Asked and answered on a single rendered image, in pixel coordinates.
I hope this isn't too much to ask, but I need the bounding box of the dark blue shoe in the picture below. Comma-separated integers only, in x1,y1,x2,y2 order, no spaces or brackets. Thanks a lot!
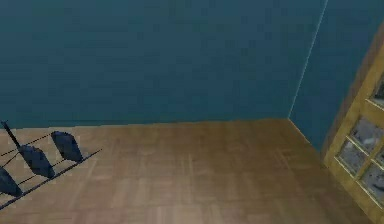
19,144,56,179
50,130,84,164
0,166,24,198

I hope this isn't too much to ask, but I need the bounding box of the black wire rack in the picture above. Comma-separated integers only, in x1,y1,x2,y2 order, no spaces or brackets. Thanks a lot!
0,120,103,211

